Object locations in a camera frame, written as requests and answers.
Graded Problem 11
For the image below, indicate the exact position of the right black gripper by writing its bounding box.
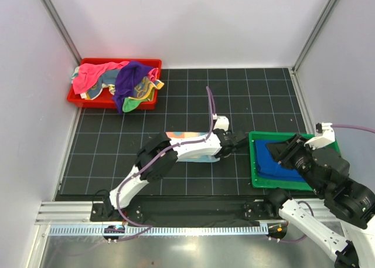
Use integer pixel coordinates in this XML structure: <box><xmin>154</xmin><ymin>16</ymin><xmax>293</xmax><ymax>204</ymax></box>
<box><xmin>264</xmin><ymin>132</ymin><xmax>326</xmax><ymax>195</ymax></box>

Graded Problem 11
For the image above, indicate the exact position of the blue towel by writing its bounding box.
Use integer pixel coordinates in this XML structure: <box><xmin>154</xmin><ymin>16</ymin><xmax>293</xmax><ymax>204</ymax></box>
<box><xmin>254</xmin><ymin>140</ymin><xmax>305</xmax><ymax>182</ymax></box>

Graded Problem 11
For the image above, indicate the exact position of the pastel patterned towel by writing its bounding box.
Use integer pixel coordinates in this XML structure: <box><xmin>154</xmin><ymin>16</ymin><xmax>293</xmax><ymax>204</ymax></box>
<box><xmin>166</xmin><ymin>132</ymin><xmax>221</xmax><ymax>163</ymax></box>

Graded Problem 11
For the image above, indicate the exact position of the pink towel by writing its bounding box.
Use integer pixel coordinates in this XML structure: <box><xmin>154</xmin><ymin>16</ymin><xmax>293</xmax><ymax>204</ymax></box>
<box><xmin>71</xmin><ymin>61</ymin><xmax>129</xmax><ymax>94</ymax></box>

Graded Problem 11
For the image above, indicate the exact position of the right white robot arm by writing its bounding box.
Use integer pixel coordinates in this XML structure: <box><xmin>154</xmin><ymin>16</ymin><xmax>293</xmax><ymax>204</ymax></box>
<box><xmin>264</xmin><ymin>134</ymin><xmax>374</xmax><ymax>267</ymax></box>

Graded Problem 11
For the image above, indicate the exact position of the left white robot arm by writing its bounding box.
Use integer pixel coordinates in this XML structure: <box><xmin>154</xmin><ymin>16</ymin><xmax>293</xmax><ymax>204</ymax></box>
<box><xmin>103</xmin><ymin>128</ymin><xmax>248</xmax><ymax>221</ymax></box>

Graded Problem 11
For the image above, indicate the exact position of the green plastic bin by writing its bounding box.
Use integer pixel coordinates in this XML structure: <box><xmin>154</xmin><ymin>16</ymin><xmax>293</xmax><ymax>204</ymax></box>
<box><xmin>248</xmin><ymin>130</ymin><xmax>340</xmax><ymax>192</ymax></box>

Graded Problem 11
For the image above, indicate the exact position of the yellow patterned towel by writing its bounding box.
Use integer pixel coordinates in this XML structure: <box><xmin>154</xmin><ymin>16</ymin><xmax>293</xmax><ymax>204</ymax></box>
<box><xmin>129</xmin><ymin>76</ymin><xmax>164</xmax><ymax>101</ymax></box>

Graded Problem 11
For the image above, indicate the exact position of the green towel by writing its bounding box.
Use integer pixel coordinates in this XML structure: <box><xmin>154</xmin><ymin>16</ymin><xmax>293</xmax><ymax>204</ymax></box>
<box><xmin>122</xmin><ymin>97</ymin><xmax>142</xmax><ymax>113</ymax></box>

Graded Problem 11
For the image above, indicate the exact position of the purple towel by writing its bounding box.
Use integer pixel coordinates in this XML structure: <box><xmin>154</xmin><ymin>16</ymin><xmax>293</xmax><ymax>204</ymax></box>
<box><xmin>112</xmin><ymin>61</ymin><xmax>159</xmax><ymax>114</ymax></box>

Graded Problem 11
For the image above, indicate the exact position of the black grid mat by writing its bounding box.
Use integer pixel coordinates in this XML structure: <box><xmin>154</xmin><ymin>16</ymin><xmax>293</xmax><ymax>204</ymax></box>
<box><xmin>56</xmin><ymin>68</ymin><xmax>311</xmax><ymax>201</ymax></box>

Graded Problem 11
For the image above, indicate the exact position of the red plastic bin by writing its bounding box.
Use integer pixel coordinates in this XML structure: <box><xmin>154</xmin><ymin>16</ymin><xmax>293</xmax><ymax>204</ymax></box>
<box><xmin>67</xmin><ymin>58</ymin><xmax>162</xmax><ymax>110</ymax></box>

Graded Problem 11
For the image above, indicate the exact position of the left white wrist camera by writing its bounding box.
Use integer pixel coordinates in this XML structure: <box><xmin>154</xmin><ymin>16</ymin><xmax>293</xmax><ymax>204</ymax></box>
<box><xmin>212</xmin><ymin>114</ymin><xmax>230</xmax><ymax>131</ymax></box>

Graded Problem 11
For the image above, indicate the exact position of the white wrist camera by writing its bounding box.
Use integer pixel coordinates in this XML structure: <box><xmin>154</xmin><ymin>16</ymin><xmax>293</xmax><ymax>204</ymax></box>
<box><xmin>304</xmin><ymin>122</ymin><xmax>335</xmax><ymax>150</ymax></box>
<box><xmin>212</xmin><ymin>114</ymin><xmax>230</xmax><ymax>131</ymax></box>

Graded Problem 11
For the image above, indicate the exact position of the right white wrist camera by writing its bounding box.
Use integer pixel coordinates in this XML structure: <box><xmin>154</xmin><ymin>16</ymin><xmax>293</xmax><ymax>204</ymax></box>
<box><xmin>304</xmin><ymin>122</ymin><xmax>335</xmax><ymax>150</ymax></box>

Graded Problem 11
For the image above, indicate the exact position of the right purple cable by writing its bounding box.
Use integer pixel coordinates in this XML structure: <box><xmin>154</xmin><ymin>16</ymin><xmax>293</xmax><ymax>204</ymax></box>
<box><xmin>275</xmin><ymin>123</ymin><xmax>375</xmax><ymax>244</ymax></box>

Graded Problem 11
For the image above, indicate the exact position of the perforated cable duct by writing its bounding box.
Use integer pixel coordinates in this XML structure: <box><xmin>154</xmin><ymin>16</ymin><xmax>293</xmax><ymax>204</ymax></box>
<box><xmin>49</xmin><ymin>224</ymin><xmax>268</xmax><ymax>237</ymax></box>

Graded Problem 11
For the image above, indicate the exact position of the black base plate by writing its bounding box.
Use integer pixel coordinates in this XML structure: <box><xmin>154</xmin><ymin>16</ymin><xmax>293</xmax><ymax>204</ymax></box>
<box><xmin>89</xmin><ymin>196</ymin><xmax>299</xmax><ymax>228</ymax></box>

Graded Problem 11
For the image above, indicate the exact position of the right aluminium frame post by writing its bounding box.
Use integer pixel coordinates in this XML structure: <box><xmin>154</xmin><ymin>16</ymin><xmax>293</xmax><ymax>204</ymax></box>
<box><xmin>292</xmin><ymin>0</ymin><xmax>340</xmax><ymax>73</ymax></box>

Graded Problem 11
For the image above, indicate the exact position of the aluminium frame post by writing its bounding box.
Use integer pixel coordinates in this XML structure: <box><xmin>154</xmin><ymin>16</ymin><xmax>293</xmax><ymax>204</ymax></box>
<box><xmin>40</xmin><ymin>0</ymin><xmax>82</xmax><ymax>63</ymax></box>
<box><xmin>292</xmin><ymin>0</ymin><xmax>340</xmax><ymax>73</ymax></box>

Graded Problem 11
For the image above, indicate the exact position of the aluminium front rail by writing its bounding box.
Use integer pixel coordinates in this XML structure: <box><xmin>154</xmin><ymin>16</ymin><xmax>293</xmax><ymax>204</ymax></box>
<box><xmin>35</xmin><ymin>198</ymin><xmax>339</xmax><ymax>225</ymax></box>

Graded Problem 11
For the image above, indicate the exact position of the left aluminium frame post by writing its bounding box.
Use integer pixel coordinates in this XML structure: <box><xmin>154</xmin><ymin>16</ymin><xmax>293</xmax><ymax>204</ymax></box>
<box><xmin>40</xmin><ymin>0</ymin><xmax>82</xmax><ymax>63</ymax></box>

